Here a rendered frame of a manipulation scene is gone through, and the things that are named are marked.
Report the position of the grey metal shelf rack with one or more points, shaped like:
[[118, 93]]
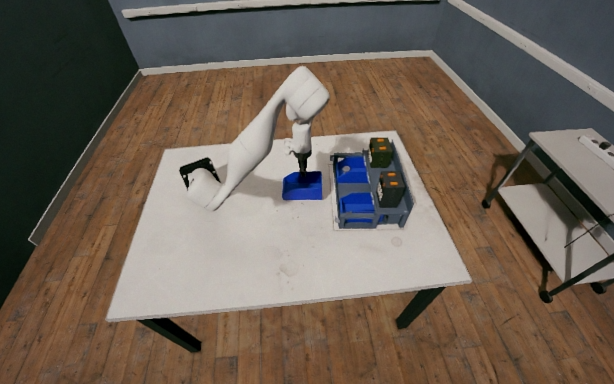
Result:
[[393, 214]]

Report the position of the dark green tool case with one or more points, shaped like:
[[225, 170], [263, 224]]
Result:
[[379, 152]]

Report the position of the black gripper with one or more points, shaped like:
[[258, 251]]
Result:
[[302, 161]]

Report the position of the black tool case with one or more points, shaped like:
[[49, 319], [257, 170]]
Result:
[[390, 189]]

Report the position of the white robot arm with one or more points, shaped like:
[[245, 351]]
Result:
[[305, 95]]

